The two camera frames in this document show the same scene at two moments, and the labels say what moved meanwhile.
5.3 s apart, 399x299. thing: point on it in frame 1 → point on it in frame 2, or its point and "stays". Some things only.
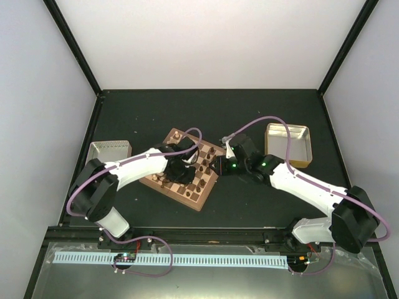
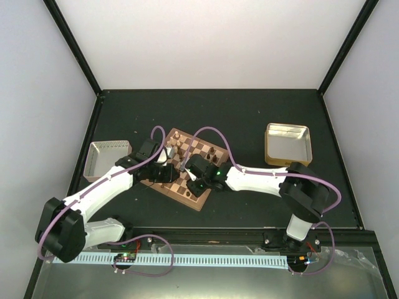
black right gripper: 221,169 → 197,192
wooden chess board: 193,193 stays
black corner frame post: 75,45 stays
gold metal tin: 275,143 stays
